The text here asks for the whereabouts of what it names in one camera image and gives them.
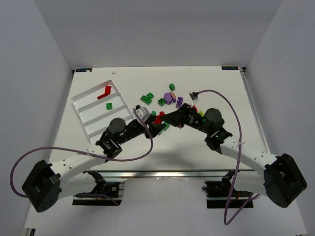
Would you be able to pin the blue label sticker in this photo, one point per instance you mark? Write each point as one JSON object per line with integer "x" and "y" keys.
{"x": 228, "y": 68}
{"x": 83, "y": 70}

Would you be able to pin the purple rounded lego stack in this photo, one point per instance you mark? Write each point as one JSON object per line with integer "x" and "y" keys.
{"x": 169, "y": 98}

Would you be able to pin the blue label sticker right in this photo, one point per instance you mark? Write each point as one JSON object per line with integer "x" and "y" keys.
{"x": 228, "y": 68}

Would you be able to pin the green flat brick far left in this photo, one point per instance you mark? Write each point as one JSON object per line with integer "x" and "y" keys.
{"x": 146, "y": 100}

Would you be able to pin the green small lego brick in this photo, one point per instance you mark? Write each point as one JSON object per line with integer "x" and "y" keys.
{"x": 109, "y": 106}

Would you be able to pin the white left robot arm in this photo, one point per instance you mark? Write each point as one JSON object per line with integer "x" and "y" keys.
{"x": 49, "y": 182}

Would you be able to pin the white divided sorting tray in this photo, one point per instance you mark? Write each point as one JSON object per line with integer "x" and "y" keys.
{"x": 92, "y": 112}

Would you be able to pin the purple flat lego brick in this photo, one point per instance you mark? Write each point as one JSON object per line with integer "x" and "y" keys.
{"x": 179, "y": 102}

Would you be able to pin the red rounded lego brick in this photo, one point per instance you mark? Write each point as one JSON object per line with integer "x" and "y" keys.
{"x": 158, "y": 119}

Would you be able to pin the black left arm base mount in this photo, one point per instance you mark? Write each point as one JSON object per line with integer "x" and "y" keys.
{"x": 105, "y": 193}

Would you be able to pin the red sloped lego brick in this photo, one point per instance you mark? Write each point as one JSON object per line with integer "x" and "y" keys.
{"x": 108, "y": 90}

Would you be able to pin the green flat square brick lower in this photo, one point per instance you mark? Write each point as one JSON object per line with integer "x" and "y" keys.
{"x": 166, "y": 126}

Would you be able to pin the green small brick top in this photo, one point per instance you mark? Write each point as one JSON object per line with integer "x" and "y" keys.
{"x": 172, "y": 86}

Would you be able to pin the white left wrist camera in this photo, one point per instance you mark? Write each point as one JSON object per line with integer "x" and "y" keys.
{"x": 141, "y": 113}

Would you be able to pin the green square brick upper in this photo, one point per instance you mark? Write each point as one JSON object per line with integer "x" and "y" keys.
{"x": 150, "y": 95}

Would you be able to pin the blue label sticker left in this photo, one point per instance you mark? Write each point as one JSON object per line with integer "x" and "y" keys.
{"x": 83, "y": 70}

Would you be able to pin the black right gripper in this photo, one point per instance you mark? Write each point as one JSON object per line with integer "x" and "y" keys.
{"x": 183, "y": 114}

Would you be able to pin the green square brick middle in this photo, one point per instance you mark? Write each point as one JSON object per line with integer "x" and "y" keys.
{"x": 161, "y": 102}

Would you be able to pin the red long lego brick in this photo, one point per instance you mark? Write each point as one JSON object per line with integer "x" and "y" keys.
{"x": 102, "y": 96}

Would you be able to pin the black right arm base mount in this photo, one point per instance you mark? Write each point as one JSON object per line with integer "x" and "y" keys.
{"x": 217, "y": 192}

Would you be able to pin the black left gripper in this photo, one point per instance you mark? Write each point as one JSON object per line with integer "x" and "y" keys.
{"x": 149, "y": 124}

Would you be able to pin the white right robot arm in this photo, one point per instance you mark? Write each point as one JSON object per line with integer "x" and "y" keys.
{"x": 274, "y": 176}

